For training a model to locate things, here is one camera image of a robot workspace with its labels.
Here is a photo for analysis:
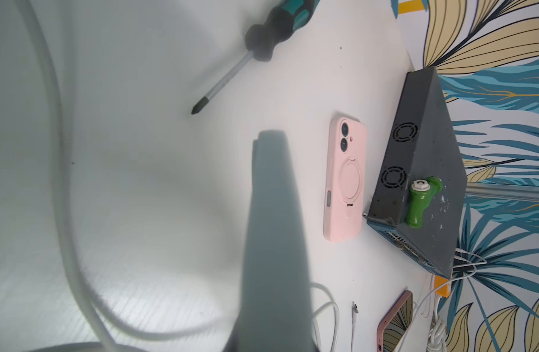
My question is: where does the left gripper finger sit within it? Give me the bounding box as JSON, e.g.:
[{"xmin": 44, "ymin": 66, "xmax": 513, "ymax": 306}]
[{"xmin": 224, "ymin": 130, "xmax": 318, "ymax": 351}]

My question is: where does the white charging cable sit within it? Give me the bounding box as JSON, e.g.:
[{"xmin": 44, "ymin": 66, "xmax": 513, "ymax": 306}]
[{"xmin": 11, "ymin": 0, "xmax": 235, "ymax": 352}]

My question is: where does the dark phone pink case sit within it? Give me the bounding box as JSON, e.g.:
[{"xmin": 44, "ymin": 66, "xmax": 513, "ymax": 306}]
[{"xmin": 376, "ymin": 290, "xmax": 413, "ymax": 352}]

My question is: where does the orange power strip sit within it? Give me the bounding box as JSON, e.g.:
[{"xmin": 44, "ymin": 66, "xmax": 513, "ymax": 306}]
[{"xmin": 433, "ymin": 275, "xmax": 452, "ymax": 299}]

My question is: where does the green black screwdriver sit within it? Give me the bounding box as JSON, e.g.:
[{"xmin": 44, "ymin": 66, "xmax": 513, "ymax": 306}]
[{"xmin": 191, "ymin": 0, "xmax": 319, "ymax": 115}]

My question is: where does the white power strip cord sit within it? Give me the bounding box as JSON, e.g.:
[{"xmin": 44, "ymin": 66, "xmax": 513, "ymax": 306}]
[{"xmin": 410, "ymin": 248, "xmax": 488, "ymax": 352}]

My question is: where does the green plastic handle piece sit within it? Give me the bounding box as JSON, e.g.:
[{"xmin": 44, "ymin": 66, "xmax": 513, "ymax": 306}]
[{"xmin": 405, "ymin": 177, "xmax": 443, "ymax": 229}]

